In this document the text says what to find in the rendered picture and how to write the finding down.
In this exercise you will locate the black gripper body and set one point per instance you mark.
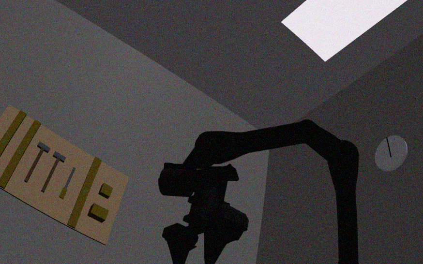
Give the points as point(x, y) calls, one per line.
point(206, 205)

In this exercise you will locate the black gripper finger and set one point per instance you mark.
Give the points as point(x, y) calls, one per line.
point(179, 249)
point(216, 236)

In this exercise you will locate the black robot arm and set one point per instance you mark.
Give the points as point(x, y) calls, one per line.
point(217, 147)

